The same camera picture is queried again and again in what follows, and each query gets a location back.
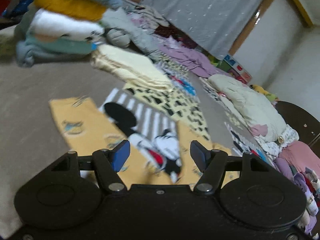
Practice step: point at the yellow printed children's pants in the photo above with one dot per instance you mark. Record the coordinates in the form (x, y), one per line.
(159, 146)

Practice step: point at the grey starry curtain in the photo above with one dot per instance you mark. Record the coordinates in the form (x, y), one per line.
(213, 24)

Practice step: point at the folded teal printed garment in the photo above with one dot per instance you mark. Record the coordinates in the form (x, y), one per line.
(61, 45)

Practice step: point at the beige crumpled garment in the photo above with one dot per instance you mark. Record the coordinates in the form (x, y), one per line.
(145, 17)

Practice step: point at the purple crumpled garment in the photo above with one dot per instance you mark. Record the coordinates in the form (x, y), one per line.
(173, 50)

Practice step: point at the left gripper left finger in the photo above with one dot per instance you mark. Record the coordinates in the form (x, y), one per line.
(106, 164)

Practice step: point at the yellow plush toy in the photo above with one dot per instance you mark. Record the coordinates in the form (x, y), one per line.
(271, 97)

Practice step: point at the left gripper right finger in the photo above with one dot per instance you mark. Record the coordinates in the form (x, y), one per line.
(214, 164)

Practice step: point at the folded cream quilted blanket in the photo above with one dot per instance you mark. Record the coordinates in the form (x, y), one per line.
(130, 67)

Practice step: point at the cream padded coat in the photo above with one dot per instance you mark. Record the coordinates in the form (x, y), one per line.
(258, 114)

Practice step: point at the grey-green padded jacket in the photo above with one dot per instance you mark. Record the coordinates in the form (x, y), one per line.
(120, 31)

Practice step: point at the folded grey-blue fleece garment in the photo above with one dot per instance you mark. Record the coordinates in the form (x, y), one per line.
(28, 54)

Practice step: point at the pile of pink purple clothes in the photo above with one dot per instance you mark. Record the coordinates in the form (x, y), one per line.
(298, 163)

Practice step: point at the folded mustard knit sweater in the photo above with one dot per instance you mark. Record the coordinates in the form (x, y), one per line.
(80, 9)

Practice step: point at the folded white panda sweatshirt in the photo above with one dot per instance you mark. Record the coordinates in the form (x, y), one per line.
(61, 26)

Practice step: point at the dark round wooden furniture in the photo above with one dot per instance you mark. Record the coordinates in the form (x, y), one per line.
(307, 126)

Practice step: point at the colourful foam play mat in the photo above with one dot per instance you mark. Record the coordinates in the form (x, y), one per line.
(232, 67)

